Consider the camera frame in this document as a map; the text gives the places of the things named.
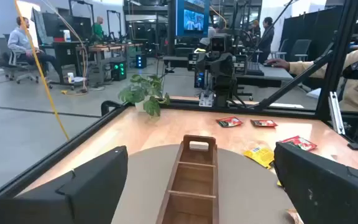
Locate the red strawberry tea packet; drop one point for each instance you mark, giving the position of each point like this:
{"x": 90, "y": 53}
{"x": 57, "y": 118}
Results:
{"x": 229, "y": 121}
{"x": 263, "y": 123}
{"x": 300, "y": 143}

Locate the yellow mango tea packet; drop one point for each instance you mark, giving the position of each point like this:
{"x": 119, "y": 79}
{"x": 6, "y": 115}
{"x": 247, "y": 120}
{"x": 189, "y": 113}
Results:
{"x": 279, "y": 183}
{"x": 259, "y": 155}

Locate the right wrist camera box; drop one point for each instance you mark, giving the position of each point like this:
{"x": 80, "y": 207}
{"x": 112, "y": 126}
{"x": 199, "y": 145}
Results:
{"x": 218, "y": 43}

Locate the silver aluminium bar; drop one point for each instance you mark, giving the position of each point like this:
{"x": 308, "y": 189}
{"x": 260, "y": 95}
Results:
{"x": 337, "y": 115}

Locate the black partition panel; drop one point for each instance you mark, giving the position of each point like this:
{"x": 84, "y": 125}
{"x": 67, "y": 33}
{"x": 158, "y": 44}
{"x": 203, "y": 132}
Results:
{"x": 315, "y": 28}

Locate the green potted plant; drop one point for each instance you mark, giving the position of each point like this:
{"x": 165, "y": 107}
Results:
{"x": 145, "y": 90}

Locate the black desk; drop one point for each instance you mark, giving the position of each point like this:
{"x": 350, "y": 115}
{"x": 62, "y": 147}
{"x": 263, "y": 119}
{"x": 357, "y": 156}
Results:
{"x": 70, "y": 49}

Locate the black keyboard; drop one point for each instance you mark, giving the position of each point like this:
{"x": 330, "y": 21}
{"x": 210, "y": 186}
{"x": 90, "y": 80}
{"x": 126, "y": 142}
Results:
{"x": 255, "y": 68}

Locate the round grey mat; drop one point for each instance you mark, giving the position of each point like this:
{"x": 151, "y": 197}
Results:
{"x": 141, "y": 186}

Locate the large blue display screen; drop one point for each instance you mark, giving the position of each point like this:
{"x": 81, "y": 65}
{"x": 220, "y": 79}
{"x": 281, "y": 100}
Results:
{"x": 193, "y": 20}

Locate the dark grey chair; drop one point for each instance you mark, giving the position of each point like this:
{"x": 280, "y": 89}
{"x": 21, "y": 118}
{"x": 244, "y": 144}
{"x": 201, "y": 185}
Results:
{"x": 300, "y": 48}
{"x": 283, "y": 46}

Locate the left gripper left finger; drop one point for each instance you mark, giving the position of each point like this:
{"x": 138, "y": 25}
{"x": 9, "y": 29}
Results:
{"x": 98, "y": 186}

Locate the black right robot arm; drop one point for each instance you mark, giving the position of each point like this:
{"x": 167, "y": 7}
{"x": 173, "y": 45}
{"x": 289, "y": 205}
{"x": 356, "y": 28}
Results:
{"x": 224, "y": 90}

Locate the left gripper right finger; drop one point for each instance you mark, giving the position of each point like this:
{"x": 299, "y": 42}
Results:
{"x": 322, "y": 193}

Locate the black box with blue lights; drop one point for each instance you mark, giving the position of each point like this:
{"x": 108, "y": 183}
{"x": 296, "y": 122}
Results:
{"x": 141, "y": 61}

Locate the wooden compartment tray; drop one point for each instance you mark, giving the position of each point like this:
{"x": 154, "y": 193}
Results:
{"x": 194, "y": 155}

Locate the wooden workbench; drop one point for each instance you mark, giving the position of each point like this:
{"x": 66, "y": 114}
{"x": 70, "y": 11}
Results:
{"x": 110, "y": 48}

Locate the grey desk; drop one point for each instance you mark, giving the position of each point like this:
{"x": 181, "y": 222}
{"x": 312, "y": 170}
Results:
{"x": 275, "y": 74}

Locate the computer with green lights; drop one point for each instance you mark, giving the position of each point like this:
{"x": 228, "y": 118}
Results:
{"x": 118, "y": 70}

